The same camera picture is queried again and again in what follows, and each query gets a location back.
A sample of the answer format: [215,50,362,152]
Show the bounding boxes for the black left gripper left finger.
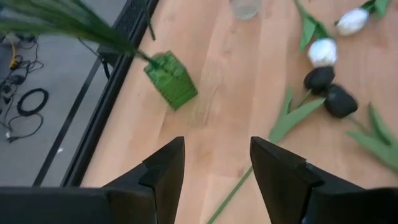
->
[0,136,186,224]

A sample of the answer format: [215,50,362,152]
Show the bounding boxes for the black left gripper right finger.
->
[250,136,398,224]

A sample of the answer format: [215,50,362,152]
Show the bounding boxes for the white artificial tulip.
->
[294,0,339,68]
[334,0,393,37]

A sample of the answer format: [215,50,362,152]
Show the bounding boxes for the blue artificial flower bunch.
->
[0,0,159,68]

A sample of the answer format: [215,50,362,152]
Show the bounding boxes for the green textured glass vase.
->
[143,50,198,111]

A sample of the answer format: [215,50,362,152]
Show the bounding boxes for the clear glass vase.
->
[229,0,262,20]

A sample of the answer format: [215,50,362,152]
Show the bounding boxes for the black perforated computer case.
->
[96,0,150,68]

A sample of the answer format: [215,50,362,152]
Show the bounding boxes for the black metal table frame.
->
[60,0,161,187]

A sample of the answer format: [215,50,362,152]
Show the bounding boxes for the coiled black cable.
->
[16,88,50,118]

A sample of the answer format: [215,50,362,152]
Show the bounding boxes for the tangled black cables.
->
[0,30,44,103]

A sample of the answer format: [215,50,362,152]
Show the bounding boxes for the short yellow cable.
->
[8,40,20,70]

